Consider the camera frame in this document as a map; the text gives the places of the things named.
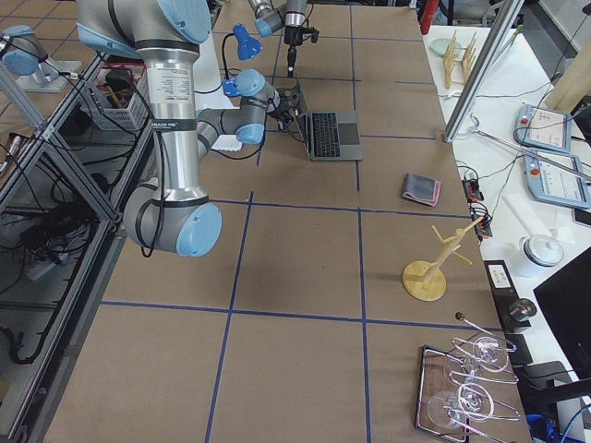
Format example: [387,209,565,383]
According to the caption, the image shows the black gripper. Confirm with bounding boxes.
[283,26,307,78]
[274,87,301,121]

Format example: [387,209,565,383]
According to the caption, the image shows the grey laptop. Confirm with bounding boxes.
[289,77,365,162]

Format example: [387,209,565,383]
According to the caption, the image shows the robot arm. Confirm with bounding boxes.
[249,0,319,78]
[77,1,293,257]

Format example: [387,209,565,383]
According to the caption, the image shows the blue desk lamp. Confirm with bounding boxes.
[222,23,263,98]

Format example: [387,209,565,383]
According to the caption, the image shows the green plate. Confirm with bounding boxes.
[429,38,463,57]

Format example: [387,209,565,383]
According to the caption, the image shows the folded grey cloth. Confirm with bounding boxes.
[402,173,441,207]

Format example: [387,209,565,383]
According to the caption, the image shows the wooden dish rack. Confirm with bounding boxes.
[442,33,476,90]

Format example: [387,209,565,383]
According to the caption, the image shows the white plastic basket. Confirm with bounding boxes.
[83,64,148,132]

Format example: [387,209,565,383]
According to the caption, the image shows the wooden mug tree stand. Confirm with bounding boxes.
[402,216,483,302]

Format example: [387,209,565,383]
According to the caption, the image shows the far teach pendant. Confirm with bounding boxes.
[513,104,572,152]

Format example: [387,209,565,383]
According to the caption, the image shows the teach pendant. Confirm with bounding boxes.
[525,150,590,210]
[513,104,572,152]

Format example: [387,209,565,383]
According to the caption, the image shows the near teach pendant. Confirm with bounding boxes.
[525,150,590,210]

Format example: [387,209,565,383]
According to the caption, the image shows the white kettle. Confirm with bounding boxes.
[509,234,564,278]

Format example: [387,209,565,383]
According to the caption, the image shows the black monitor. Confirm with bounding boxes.
[534,248,590,378]

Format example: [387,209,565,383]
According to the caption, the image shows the wine glass rack tray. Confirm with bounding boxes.
[414,312,522,442]

